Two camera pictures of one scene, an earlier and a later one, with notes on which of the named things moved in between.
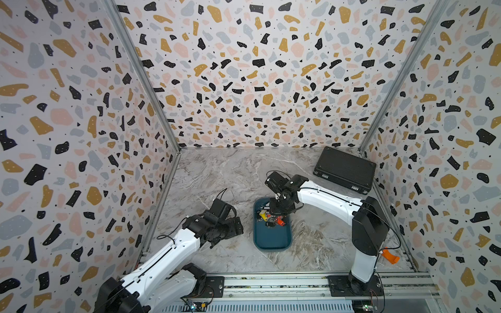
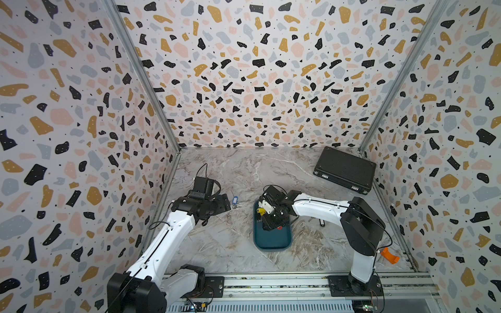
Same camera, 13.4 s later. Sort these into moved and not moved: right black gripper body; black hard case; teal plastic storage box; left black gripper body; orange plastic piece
Moved: right black gripper body; left black gripper body
Not moved: black hard case; teal plastic storage box; orange plastic piece
